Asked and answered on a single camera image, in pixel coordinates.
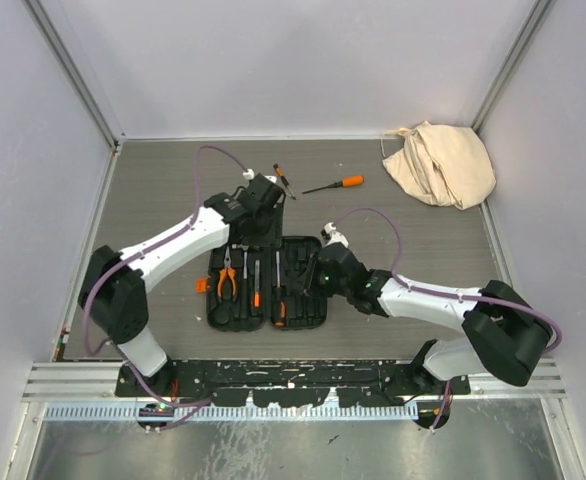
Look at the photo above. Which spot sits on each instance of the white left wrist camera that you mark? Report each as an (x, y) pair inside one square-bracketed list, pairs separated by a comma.
[(249, 175)]

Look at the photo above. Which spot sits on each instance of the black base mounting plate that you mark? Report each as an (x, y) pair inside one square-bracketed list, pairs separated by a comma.
[(231, 383)]

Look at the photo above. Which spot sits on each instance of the black handled screwdriver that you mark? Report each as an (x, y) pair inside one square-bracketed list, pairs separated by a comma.
[(279, 305)]

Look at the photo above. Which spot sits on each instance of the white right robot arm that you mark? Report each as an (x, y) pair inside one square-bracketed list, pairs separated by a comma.
[(499, 333)]

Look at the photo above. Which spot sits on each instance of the black handled claw hammer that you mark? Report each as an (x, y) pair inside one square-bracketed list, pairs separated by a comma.
[(243, 312)]

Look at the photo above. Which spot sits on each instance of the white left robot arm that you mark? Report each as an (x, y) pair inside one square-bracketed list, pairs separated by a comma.
[(115, 286)]

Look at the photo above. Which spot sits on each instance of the slotted grey cable duct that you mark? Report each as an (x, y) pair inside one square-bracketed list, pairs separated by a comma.
[(142, 412)]

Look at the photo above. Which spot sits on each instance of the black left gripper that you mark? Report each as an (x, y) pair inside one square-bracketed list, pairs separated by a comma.
[(272, 236)]

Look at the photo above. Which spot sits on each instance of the black plastic tool case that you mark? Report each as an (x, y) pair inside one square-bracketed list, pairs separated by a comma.
[(302, 311)]

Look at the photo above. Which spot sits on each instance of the beige cloth bag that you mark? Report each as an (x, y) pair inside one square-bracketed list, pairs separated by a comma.
[(442, 165)]

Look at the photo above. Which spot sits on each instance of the orange black pliers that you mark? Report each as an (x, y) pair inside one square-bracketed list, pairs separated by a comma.
[(227, 284)]

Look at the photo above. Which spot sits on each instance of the orange handled screwdriver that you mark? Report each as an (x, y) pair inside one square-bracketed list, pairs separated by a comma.
[(346, 182)]

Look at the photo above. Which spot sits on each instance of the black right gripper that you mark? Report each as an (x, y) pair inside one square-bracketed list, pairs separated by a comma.
[(318, 293)]

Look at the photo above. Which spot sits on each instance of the small precision screwdriver right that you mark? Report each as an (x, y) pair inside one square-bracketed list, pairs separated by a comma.
[(284, 181)]

